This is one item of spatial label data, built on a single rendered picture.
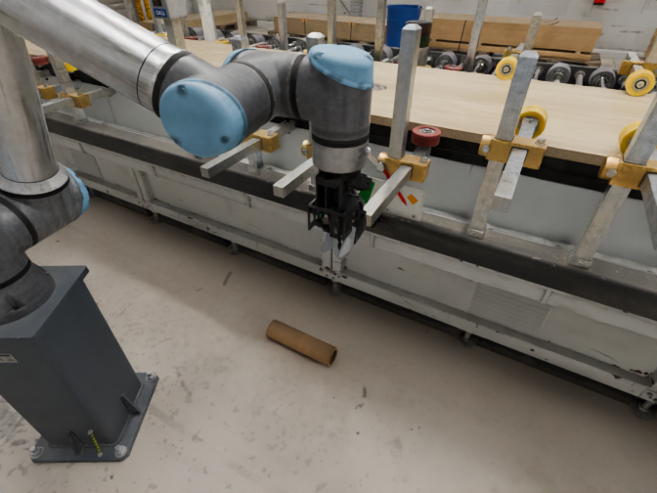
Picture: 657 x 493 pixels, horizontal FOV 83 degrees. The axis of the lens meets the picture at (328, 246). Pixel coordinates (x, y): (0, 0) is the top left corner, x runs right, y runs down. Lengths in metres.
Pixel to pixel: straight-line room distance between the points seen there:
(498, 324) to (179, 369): 1.27
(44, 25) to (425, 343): 1.52
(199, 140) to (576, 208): 1.04
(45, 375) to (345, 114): 1.04
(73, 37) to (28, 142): 0.53
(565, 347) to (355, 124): 1.29
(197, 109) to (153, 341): 1.43
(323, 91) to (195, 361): 1.32
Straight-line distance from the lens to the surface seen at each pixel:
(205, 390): 1.57
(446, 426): 1.50
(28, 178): 1.12
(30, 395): 1.39
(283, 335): 1.57
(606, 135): 1.34
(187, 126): 0.48
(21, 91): 1.02
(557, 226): 1.29
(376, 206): 0.83
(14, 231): 1.13
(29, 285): 1.18
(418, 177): 1.02
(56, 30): 0.59
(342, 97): 0.54
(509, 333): 1.60
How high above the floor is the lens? 1.30
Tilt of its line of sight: 38 degrees down
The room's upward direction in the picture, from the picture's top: straight up
